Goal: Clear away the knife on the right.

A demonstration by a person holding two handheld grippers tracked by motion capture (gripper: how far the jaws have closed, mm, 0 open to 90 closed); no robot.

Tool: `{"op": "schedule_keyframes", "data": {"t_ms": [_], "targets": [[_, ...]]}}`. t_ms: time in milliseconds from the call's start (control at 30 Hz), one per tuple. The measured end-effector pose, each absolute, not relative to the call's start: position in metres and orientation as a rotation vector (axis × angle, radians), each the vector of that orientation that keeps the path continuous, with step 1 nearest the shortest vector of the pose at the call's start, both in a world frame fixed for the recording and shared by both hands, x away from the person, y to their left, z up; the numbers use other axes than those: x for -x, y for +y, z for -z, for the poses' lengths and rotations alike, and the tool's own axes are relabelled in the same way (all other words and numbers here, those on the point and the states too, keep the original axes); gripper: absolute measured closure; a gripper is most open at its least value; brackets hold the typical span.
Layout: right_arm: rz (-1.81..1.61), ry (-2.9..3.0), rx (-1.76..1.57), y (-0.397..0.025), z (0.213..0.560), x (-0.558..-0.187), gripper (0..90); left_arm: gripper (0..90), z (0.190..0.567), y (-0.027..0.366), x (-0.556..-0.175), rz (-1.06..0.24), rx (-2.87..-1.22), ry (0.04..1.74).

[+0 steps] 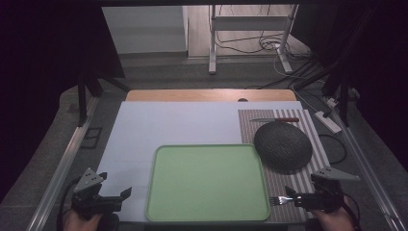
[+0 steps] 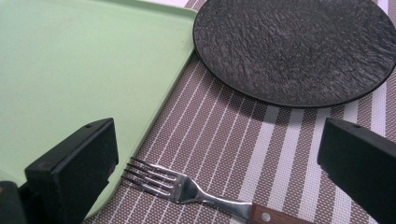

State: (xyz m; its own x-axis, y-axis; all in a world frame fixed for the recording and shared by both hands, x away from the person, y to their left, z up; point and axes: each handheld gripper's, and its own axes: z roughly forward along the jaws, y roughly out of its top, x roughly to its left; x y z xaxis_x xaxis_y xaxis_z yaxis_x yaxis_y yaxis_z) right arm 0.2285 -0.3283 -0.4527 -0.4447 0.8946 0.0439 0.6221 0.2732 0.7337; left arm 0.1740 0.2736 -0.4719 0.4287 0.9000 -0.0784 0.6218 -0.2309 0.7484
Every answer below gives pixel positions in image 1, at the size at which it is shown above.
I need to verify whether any person's right hand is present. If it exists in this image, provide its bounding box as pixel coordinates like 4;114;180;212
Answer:
310;196;356;231

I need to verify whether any striped grey placemat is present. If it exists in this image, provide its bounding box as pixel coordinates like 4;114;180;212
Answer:
238;109;331;223

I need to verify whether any bundle of floor cables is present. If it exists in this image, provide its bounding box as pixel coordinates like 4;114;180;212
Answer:
213;4;325;90

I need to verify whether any silver metal fork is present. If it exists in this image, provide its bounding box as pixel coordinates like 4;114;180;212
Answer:
268;195;294;207

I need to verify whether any dark woven oval plate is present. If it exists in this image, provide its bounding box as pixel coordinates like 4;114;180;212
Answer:
253;120;314;172

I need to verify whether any white power strip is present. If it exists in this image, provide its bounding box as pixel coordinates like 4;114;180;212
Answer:
313;110;343;135

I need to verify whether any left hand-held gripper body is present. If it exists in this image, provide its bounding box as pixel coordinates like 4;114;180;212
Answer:
70;167;124;221

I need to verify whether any pale blue table sheet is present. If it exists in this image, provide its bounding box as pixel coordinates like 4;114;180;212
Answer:
95;100;304;223

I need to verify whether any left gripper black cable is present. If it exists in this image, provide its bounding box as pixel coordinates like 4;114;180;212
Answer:
56;178;81;231

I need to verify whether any black tripod stand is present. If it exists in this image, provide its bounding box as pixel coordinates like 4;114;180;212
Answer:
292;57;357;128
76;71;132;128

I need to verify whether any person's left hand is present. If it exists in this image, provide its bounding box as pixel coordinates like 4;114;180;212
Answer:
62;209;104;231

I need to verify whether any knife with brown handle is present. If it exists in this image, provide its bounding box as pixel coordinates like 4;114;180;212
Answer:
249;116;300;123

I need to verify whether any black cable loop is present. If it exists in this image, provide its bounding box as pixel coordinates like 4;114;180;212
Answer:
318;133;348;166

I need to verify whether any white metal stand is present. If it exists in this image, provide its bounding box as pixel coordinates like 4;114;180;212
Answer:
207;3;300;76

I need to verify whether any white plug adapter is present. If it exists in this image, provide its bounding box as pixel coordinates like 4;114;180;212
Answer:
324;96;340;109

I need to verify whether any black floor frame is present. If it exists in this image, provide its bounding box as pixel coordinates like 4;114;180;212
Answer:
79;126;104;150

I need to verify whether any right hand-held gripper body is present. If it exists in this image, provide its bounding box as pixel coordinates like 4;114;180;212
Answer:
307;166;362;214

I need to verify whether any aluminium frame rail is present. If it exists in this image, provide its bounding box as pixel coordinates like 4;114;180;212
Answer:
330;107;408;231
26;95;101;231

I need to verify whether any wooden table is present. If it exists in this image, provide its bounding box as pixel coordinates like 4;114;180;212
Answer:
124;89;298;103

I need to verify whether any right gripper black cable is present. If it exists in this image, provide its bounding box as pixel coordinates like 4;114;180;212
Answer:
342;192;363;231

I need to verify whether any green plastic tray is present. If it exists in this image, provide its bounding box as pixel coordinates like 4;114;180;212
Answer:
144;143;271;223

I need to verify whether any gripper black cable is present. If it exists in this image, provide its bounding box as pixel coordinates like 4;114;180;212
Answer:
56;178;81;231
342;192;363;231

